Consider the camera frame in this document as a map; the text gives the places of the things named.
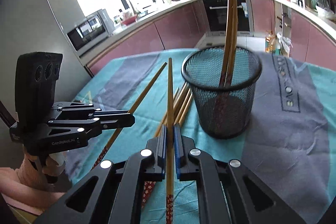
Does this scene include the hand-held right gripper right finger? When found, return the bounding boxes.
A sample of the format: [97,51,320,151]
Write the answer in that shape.
[173,123,306,224]

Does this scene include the white microwave oven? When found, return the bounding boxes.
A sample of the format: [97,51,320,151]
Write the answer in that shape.
[67,9,114,51]

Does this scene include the black built-in oven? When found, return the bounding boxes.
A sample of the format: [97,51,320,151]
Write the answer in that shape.
[202,0,254,33]

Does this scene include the yellow cooking oil bottle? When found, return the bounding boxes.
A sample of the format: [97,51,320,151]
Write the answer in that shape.
[265,30,279,54]

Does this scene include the clear plastic bag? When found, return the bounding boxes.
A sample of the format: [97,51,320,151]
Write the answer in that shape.
[277,32,293,56]

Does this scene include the red-tipped wooden chopstick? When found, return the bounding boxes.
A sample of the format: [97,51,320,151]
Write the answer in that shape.
[166,57,174,224]
[219,0,232,88]
[91,62,168,171]
[225,0,238,88]

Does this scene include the black mesh utensil holder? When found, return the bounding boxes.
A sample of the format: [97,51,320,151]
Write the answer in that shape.
[181,46,263,139]

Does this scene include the white bowl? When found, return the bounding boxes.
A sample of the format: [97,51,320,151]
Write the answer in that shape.
[316,5,335,18]

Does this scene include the person's left hand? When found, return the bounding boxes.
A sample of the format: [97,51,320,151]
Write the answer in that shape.
[42,153,66,178]

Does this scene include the teal and grey tablecloth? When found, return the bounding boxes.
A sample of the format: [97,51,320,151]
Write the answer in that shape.
[64,48,336,224]

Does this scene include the pink base cabinets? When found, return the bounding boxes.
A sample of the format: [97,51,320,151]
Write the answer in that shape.
[85,0,210,75]
[249,0,336,67]

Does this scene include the kitchen faucet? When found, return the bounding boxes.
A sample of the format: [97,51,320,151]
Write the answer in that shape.
[129,0,143,14]

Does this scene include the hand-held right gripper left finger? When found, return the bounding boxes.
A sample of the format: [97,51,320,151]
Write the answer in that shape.
[34,123,168,224]

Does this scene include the pink bowl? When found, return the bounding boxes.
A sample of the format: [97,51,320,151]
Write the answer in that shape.
[121,15,137,25]

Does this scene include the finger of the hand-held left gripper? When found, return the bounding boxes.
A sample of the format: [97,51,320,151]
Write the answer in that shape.
[47,118,135,139]
[51,102,135,122]

